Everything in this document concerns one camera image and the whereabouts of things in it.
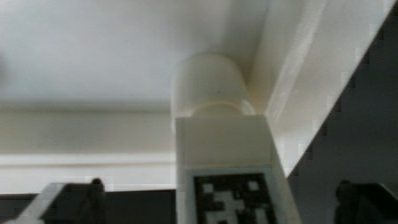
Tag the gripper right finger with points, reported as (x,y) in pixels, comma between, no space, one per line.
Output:
(367,203)

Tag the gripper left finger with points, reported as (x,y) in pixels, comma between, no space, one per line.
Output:
(68,204)

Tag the white leg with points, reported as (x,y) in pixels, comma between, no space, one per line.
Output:
(232,185)

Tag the white square table top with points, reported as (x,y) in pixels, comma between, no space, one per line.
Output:
(90,53)

